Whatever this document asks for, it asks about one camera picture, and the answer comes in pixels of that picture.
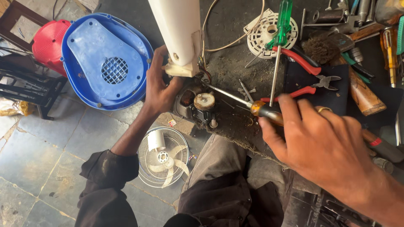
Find person's left hand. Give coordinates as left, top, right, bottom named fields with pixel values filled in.
left=144, top=45, right=185, bottom=116

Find person's right hand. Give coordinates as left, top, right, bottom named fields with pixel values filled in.
left=258, top=94, right=379, bottom=190

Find white plastic fan column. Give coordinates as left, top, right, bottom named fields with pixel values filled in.
left=148, top=0, right=204, bottom=78

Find amber handled screwdriver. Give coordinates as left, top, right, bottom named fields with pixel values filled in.
left=202, top=82, right=284, bottom=127

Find fan motor with gear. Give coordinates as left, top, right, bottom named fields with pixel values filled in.
left=172, top=79, right=220, bottom=130

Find black cloth mat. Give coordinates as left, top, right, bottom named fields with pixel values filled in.
left=282, top=61, right=350, bottom=116

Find blue plastic cover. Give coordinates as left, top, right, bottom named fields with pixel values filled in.
left=61, top=13, right=154, bottom=111

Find small grey metal cylinder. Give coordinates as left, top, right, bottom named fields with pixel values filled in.
left=372, top=157, right=395, bottom=174

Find white table fan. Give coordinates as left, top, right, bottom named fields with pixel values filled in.
left=138, top=126, right=190, bottom=189

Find person's grey trouser leg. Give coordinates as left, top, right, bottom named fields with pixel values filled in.
left=173, top=134, right=295, bottom=227

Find brown bristle brush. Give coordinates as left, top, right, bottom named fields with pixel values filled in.
left=301, top=34, right=341, bottom=65

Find white round slotted plate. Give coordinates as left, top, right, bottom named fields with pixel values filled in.
left=244, top=8, right=299, bottom=60

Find red ribbed plastic cover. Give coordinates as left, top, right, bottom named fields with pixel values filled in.
left=32, top=19, right=72, bottom=78

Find black plastic rack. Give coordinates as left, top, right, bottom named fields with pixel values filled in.
left=0, top=56, right=68, bottom=121

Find heap of metal tools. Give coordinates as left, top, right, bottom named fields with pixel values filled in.
left=299, top=0, right=404, bottom=42

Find yellow plastic bag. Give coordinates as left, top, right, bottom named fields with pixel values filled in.
left=0, top=97, right=36, bottom=117

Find red and black handled tool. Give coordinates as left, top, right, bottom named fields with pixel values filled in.
left=361, top=129, right=404, bottom=163

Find wooden handled hammer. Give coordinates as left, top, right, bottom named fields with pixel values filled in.
left=328, top=32, right=387, bottom=117

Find red handled cutting pliers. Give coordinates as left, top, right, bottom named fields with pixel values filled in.
left=260, top=46, right=342, bottom=103

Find teal handled tool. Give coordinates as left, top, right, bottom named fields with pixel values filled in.
left=341, top=52, right=372, bottom=84

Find black ribbed handled tool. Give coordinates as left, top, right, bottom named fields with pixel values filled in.
left=291, top=46, right=322, bottom=69

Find cream electric cable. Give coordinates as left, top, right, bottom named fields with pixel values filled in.
left=202, top=0, right=266, bottom=53

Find yellow handled screwdriver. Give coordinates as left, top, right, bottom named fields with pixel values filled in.
left=380, top=26, right=399, bottom=89

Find green handled screwdriver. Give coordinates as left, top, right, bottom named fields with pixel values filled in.
left=268, top=0, right=293, bottom=108

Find brown wooden frame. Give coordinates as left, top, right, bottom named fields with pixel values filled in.
left=0, top=0, right=50, bottom=53

